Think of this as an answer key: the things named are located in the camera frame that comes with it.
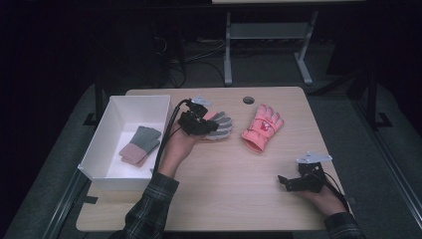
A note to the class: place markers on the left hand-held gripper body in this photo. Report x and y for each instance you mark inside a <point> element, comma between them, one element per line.
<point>194,122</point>

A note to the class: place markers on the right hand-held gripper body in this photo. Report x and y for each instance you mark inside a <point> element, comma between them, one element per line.
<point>312,179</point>

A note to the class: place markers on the grey metal stand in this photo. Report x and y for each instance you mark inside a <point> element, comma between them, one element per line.
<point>265,30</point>

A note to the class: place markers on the pink ski glove printed back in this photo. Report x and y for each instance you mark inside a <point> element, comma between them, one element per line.
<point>262,127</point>

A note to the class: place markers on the person's right hand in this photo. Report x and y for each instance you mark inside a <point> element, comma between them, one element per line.
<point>326,202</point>

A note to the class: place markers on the white box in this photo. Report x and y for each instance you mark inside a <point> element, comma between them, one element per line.
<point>109,139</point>

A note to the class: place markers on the grey metal rail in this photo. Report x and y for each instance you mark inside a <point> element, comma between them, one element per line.
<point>64,205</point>
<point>391,159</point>

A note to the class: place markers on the pink ski glove grey palm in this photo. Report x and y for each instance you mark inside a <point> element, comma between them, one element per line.
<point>223,127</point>

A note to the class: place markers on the black stand post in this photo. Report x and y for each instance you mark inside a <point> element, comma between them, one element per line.
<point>372,99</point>
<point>98,99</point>

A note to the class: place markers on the person's left hand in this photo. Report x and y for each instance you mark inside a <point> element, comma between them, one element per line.
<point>177,151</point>

